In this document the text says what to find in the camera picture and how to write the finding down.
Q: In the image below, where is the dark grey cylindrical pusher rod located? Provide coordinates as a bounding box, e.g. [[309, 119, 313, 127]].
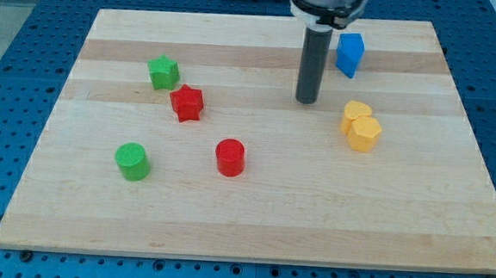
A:
[[295, 28, 332, 105]]

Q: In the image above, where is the light wooden board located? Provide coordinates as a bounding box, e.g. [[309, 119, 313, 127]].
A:
[[0, 9, 496, 274]]

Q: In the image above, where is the red cylinder block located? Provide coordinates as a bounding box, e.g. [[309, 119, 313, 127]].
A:
[[215, 139, 245, 177]]

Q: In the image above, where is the yellow heart block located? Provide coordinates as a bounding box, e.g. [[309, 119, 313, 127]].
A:
[[339, 101, 373, 134]]

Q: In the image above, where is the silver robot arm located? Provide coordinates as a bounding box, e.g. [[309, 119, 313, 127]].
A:
[[290, 0, 369, 105]]

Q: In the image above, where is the green cylinder block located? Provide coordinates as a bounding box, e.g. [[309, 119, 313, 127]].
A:
[[114, 142, 151, 182]]

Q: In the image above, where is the red star block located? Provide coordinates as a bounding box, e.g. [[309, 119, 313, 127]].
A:
[[170, 84, 204, 123]]

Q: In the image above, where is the green star block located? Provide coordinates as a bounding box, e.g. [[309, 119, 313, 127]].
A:
[[147, 54, 180, 90]]

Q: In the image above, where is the yellow hexagon block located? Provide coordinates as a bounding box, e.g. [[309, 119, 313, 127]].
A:
[[347, 116, 382, 152]]

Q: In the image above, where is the blue pentagon block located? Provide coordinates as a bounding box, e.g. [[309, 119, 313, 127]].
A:
[[335, 33, 365, 79]]

